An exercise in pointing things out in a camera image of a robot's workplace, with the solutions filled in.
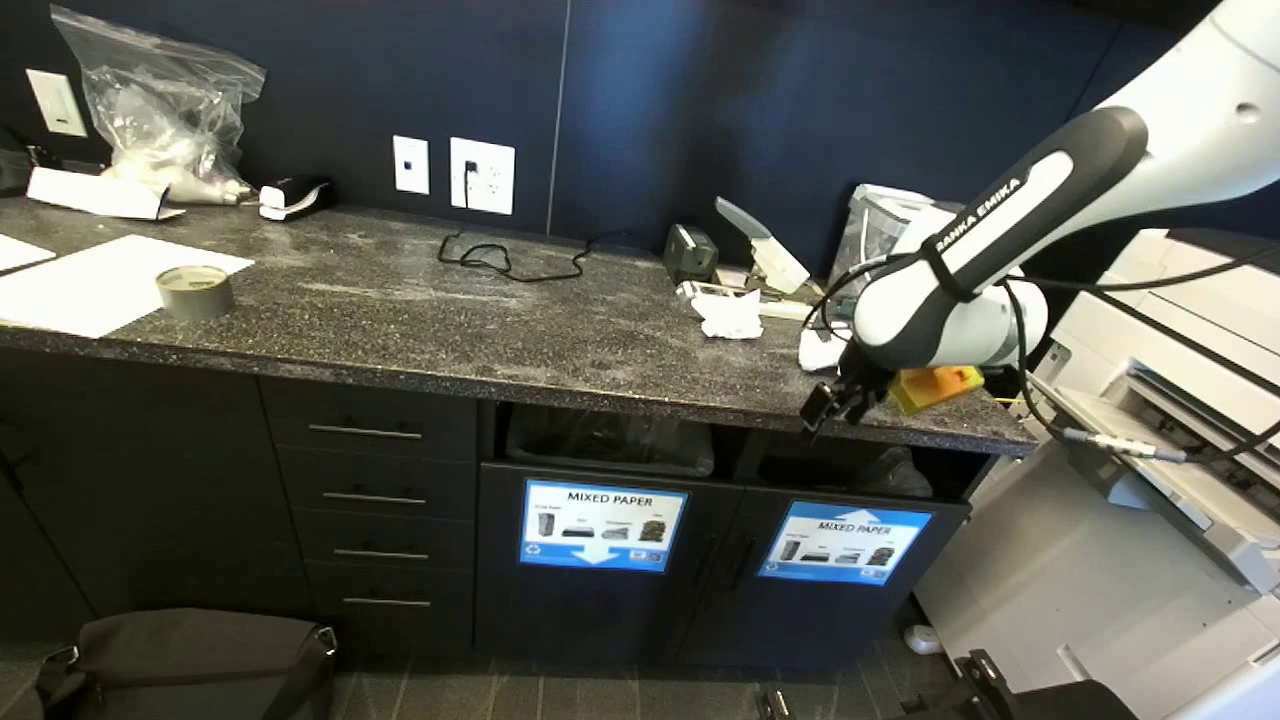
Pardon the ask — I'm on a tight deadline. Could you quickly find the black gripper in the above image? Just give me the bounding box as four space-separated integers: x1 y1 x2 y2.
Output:
795 349 896 438

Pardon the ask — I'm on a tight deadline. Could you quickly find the white paper ball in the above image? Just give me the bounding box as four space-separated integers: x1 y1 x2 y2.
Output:
687 279 768 344

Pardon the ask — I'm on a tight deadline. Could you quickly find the dark recycling bin cabinet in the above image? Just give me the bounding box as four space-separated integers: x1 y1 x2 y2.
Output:
473 395 974 672

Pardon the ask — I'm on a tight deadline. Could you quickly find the black wheeled base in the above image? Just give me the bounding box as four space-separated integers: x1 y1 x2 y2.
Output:
951 650 1135 720

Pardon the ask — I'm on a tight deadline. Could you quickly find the white folded paper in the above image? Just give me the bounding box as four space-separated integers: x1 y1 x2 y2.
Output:
23 163 190 230

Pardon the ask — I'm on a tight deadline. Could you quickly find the blue label with up arrow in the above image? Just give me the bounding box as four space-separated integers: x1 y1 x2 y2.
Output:
754 501 934 593

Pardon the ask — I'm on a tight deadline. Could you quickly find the black tape dispenser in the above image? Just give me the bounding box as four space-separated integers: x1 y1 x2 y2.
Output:
660 220 723 284

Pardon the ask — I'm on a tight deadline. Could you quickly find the blue label with down arrow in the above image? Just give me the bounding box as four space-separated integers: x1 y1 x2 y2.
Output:
514 476 691 579

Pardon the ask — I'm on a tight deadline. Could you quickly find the white office printer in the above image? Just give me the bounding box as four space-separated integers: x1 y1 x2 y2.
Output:
898 224 1280 720

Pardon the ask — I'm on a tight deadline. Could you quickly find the grey tape roll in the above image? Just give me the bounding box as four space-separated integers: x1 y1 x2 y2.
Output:
151 259 235 319

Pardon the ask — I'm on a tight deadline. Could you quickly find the black bag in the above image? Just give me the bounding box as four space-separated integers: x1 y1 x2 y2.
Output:
34 610 345 720

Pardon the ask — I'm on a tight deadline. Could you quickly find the dark drawer cabinet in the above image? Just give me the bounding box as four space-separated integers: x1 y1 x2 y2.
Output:
0 349 478 657

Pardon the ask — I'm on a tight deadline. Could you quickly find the clear plastic bag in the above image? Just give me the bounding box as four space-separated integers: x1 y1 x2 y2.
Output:
46 0 266 203

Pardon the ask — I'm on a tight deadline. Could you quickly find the white paper sheet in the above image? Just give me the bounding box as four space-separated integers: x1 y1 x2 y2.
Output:
0 234 257 344

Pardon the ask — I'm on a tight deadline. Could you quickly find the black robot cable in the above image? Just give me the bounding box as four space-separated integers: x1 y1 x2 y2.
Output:
1004 253 1280 471

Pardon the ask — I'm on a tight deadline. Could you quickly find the thin black cable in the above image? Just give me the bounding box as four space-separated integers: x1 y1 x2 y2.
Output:
437 230 597 288

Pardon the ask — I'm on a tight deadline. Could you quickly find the white wall outlet plate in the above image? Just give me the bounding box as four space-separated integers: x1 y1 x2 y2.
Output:
447 134 519 220

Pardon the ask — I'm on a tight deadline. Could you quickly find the silver drawer handle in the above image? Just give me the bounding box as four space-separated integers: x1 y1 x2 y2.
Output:
326 545 437 568
303 422 427 444
319 489 431 511
338 593 437 618

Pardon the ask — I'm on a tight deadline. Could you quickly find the small white switch plate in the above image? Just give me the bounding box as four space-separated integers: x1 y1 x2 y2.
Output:
387 134 437 199

